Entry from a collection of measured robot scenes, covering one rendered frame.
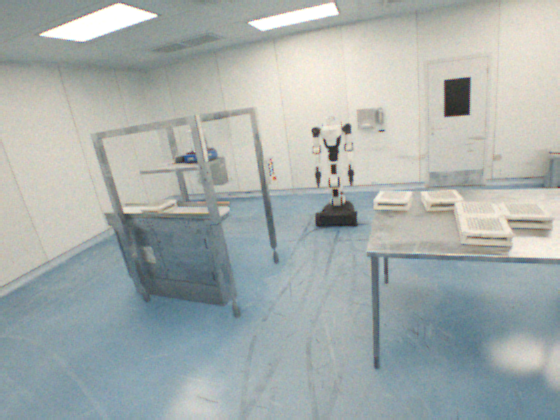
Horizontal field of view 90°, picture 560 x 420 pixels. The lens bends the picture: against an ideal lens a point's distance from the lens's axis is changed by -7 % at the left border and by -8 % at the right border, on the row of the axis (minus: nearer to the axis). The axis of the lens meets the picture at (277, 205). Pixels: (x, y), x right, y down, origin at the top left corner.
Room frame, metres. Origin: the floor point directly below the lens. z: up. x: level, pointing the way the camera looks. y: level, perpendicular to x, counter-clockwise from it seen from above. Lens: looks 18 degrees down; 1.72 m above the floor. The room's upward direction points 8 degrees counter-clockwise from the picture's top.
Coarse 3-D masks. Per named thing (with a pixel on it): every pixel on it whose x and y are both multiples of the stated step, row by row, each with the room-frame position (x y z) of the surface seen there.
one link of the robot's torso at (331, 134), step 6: (324, 126) 4.29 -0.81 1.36; (330, 126) 4.14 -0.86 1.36; (336, 126) 4.09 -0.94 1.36; (324, 132) 4.12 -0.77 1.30; (330, 132) 4.09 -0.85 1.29; (336, 132) 4.06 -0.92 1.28; (342, 132) 4.13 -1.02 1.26; (324, 138) 4.12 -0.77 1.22; (330, 138) 4.09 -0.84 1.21; (336, 138) 4.08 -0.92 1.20; (324, 144) 4.17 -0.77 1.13; (330, 144) 4.11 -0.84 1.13; (336, 144) 4.09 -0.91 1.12
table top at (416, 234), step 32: (416, 192) 2.33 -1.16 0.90; (480, 192) 2.11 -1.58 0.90; (512, 192) 2.01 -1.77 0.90; (544, 192) 1.91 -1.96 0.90; (384, 224) 1.80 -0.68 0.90; (416, 224) 1.73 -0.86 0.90; (448, 224) 1.65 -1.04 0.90; (384, 256) 1.45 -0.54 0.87; (416, 256) 1.38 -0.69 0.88; (448, 256) 1.32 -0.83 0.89; (480, 256) 1.25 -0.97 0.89; (512, 256) 1.20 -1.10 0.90; (544, 256) 1.15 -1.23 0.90
